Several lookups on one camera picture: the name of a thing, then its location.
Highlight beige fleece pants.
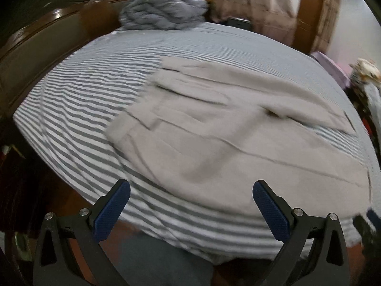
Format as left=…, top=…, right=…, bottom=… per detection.
left=106, top=57, right=371, bottom=218

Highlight grey white striped bedsheet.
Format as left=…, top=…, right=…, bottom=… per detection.
left=14, top=23, right=380, bottom=263

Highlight pile of clothes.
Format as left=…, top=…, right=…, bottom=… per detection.
left=350, top=58, right=380, bottom=152

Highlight dark wooden headboard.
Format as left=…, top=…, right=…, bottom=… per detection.
left=1, top=0, right=126, bottom=117

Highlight brown wooden door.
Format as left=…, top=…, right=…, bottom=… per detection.
left=292, top=0, right=324, bottom=55

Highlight pink floral curtain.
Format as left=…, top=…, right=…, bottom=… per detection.
left=211, top=0, right=296, bottom=46

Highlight grey blue crumpled blanket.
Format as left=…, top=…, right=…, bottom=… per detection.
left=119, top=0, right=208, bottom=30

